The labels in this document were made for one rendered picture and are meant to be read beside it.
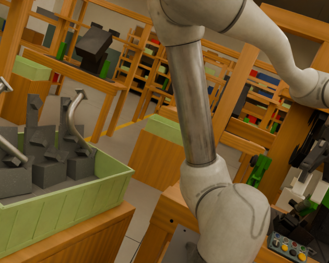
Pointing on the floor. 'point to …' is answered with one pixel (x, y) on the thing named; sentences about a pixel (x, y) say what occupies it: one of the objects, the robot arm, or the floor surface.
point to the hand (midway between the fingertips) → (307, 194)
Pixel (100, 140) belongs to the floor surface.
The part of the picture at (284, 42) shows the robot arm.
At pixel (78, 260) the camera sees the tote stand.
